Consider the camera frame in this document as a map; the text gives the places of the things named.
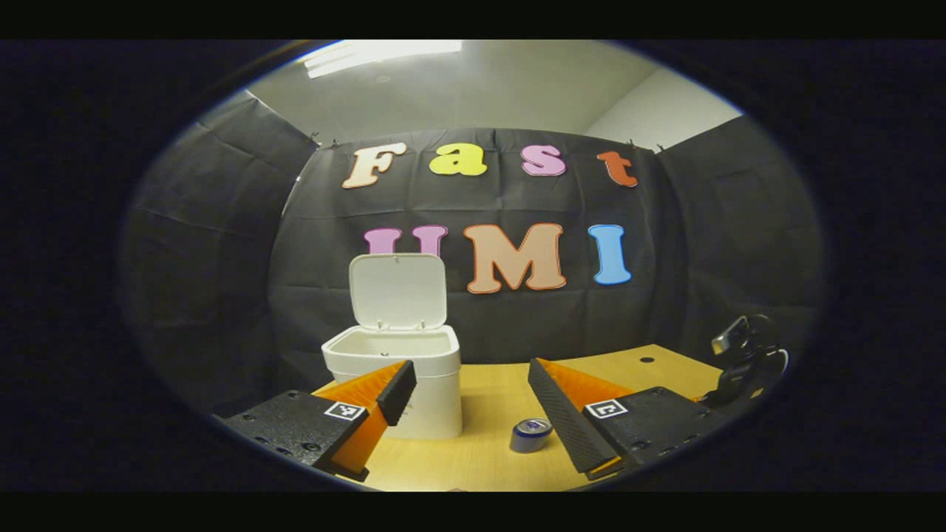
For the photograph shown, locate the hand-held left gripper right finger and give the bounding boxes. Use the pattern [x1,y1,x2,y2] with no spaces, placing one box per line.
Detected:
[527,358,729,481]

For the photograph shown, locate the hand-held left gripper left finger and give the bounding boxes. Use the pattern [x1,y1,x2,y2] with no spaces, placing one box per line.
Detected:
[222,360,418,482]

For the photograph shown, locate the blue pop can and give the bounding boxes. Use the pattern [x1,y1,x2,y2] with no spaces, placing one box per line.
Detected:
[509,417,554,454]

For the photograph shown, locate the white desktop garbage bin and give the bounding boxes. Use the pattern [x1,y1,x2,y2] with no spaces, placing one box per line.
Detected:
[321,253,463,440]

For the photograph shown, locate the wooden desktop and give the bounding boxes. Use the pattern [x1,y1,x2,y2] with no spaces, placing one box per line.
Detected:
[310,344,766,492]

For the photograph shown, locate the black backdrop cloth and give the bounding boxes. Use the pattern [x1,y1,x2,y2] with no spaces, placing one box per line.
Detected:
[122,92,825,415]

